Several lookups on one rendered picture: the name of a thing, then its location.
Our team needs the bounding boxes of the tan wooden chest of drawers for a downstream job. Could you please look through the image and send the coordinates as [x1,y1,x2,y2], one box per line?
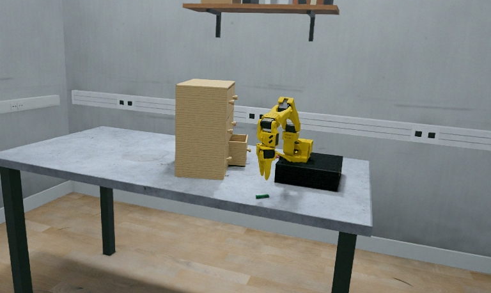
[175,79,235,180]

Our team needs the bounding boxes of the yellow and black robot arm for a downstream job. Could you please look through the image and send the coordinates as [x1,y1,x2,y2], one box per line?
[257,97,311,162]

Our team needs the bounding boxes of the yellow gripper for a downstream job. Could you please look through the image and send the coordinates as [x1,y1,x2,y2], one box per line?
[256,143,291,180]

